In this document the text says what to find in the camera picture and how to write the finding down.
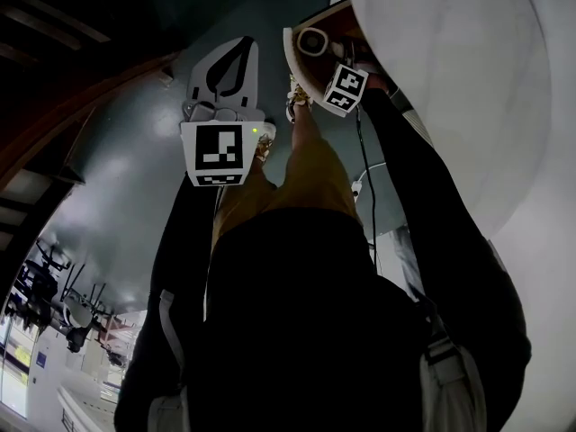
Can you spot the white tray with brown interior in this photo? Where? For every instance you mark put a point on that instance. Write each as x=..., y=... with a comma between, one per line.
x=310, y=74

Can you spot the person's left forearm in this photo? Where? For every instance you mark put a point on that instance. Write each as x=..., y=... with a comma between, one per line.
x=189, y=223

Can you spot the person's left white shoe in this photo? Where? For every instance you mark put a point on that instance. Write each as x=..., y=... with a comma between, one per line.
x=266, y=142

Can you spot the person's right forearm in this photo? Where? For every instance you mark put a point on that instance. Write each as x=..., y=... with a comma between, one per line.
x=398, y=128

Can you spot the blue wall sign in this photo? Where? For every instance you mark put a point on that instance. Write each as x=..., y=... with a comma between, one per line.
x=42, y=360

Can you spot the white power strip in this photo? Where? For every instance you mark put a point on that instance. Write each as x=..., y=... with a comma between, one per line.
x=356, y=191

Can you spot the white hair dryer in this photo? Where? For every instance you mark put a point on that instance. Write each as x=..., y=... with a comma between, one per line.
x=311, y=42

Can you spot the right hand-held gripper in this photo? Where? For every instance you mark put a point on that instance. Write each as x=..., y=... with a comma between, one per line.
x=345, y=89

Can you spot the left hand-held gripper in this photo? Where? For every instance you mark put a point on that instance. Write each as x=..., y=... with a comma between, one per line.
x=218, y=151

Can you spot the person's white shoe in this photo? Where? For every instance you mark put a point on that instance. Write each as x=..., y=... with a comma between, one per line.
x=266, y=142
x=298, y=99

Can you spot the person's black jacket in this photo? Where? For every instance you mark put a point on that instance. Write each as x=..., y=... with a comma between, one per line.
x=306, y=331

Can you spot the person's right white shoe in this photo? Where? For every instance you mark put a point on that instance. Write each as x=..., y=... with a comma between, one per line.
x=298, y=99

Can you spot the person's tan trousers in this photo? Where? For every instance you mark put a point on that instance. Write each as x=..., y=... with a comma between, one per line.
x=310, y=178

